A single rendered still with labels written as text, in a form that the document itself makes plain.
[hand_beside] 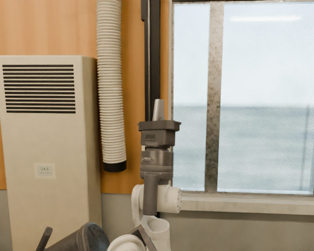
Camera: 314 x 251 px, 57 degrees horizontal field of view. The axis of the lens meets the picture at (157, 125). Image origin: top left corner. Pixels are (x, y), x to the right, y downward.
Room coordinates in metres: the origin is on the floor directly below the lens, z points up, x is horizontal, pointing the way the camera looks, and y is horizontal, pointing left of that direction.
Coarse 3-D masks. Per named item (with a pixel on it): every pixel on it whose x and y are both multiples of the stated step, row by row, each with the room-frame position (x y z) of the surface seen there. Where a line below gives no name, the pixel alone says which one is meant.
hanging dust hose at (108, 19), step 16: (112, 0) 1.77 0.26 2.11; (96, 16) 1.81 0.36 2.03; (112, 16) 1.77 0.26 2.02; (96, 32) 1.81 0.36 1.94; (112, 32) 1.78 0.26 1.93; (112, 48) 1.77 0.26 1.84; (112, 64) 1.77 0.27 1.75; (112, 80) 1.77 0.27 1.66; (112, 96) 1.77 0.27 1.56; (112, 112) 1.76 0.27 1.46; (112, 128) 1.76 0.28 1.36; (112, 144) 1.75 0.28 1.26; (112, 160) 1.76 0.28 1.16
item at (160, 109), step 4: (160, 100) 0.77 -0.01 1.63; (160, 104) 0.77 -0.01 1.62; (156, 108) 0.76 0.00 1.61; (160, 108) 0.77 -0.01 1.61; (156, 112) 0.76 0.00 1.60; (160, 112) 0.76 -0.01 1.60; (156, 116) 0.75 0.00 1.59; (160, 116) 0.76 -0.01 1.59; (156, 120) 0.75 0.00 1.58; (160, 120) 0.75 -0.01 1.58
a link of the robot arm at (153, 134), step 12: (168, 120) 0.72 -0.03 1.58; (144, 132) 0.75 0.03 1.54; (156, 132) 0.73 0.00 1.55; (168, 132) 0.72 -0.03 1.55; (144, 144) 0.74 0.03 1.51; (156, 144) 0.71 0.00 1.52; (168, 144) 0.71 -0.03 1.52; (144, 156) 0.71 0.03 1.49; (156, 156) 0.69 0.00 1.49; (168, 156) 0.71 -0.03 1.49
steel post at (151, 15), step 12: (144, 0) 1.85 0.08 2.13; (156, 0) 1.84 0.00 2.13; (144, 12) 1.85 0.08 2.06; (156, 12) 1.84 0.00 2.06; (144, 24) 1.85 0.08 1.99; (156, 24) 1.85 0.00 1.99; (156, 36) 1.85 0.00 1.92; (156, 48) 1.85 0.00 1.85; (156, 60) 1.85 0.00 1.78; (156, 72) 1.85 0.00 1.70; (156, 84) 1.85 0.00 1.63; (156, 96) 1.85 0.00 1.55; (156, 216) 1.85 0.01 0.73
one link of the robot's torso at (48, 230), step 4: (48, 228) 0.48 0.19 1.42; (44, 232) 0.47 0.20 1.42; (48, 232) 0.47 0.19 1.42; (44, 236) 0.47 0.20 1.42; (48, 236) 0.47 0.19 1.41; (40, 240) 0.47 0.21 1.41; (44, 240) 0.47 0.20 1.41; (40, 244) 0.47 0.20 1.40; (44, 244) 0.47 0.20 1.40; (40, 248) 0.46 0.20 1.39; (44, 248) 0.47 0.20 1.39
